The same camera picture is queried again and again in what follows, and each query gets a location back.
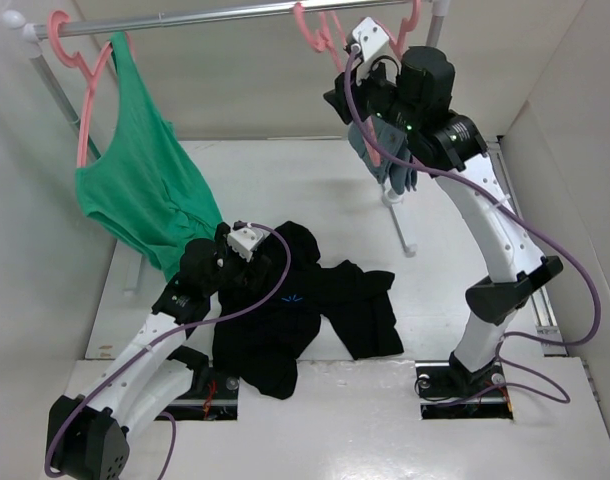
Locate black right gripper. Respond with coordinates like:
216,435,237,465
323,51,421,135

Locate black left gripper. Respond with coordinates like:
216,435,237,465
203,225,269,296

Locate black t shirt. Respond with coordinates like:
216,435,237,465
212,221,404,400

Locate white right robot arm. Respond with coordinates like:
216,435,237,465
324,44,563,395

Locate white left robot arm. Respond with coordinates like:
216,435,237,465
44,222,283,479

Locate pink hanger with shorts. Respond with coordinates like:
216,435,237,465
386,0,422,59

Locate pink hanger with tank top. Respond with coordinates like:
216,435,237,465
47,10,135,169

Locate blue denim shorts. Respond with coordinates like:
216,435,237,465
347,119,419,195

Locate green tank top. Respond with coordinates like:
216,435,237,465
75,32,222,279

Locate metal clothes rack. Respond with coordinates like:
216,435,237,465
0,0,454,259

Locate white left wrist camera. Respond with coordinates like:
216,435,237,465
226,221,266,262

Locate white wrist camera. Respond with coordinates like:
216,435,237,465
226,221,266,262
347,17,389,83

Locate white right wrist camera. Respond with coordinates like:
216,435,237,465
347,17,389,83

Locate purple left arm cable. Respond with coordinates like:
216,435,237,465
43,222,291,480

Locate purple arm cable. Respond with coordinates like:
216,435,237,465
343,44,601,405
43,222,291,480

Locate aluminium rail on table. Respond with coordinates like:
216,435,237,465
486,136,562,341

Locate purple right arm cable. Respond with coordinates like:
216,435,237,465
343,44,601,405

